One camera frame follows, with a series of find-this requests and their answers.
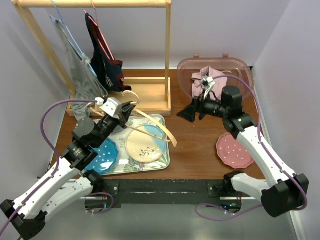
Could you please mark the pink dotted plate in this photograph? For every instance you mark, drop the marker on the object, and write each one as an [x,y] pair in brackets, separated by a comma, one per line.
[232,153]

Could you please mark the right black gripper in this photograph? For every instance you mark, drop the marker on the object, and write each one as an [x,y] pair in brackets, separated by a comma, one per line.
[189,113]

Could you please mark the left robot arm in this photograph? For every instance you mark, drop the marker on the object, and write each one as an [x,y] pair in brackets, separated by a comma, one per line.
[67,180]

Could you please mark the grey ceramic mug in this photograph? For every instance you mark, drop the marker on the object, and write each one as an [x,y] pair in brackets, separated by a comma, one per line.
[119,130]

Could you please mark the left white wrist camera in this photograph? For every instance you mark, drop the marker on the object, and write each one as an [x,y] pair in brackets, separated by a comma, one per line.
[111,105]

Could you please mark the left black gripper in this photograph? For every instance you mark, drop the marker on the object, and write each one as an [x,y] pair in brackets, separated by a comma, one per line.
[125,114]

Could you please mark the wooden clothes rack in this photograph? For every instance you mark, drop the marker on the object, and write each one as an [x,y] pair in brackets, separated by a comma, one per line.
[154,92]

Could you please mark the grey tank top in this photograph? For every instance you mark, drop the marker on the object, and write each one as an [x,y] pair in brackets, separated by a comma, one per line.
[87,86]

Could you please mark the pink transparent plastic bin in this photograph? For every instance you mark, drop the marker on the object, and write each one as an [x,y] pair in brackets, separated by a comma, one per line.
[191,71]

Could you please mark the blue dotted plate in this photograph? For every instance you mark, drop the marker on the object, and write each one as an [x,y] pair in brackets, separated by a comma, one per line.
[107,157]

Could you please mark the navy maroon tank top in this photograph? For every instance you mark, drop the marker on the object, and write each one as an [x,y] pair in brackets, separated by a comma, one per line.
[110,76]

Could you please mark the cream and blue plate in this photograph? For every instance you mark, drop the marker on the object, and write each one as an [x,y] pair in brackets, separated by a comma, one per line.
[145,145]

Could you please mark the floral rectangular tray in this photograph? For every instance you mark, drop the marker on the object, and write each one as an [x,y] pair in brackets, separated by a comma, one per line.
[125,164]

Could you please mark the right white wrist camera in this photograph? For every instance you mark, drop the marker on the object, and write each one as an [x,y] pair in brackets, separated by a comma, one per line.
[207,85]

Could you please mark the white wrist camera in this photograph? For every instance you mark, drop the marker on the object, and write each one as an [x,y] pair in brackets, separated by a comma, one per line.
[207,85]
[111,105]

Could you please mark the pink plastic hanger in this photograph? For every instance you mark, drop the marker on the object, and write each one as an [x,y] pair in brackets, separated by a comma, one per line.
[98,40]

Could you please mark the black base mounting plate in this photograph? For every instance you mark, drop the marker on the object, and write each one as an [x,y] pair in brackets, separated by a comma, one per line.
[170,192]

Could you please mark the light blue hanger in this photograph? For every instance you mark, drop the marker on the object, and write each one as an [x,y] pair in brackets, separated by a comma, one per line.
[73,42]

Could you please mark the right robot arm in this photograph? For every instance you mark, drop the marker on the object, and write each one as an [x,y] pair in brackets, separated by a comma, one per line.
[282,190]

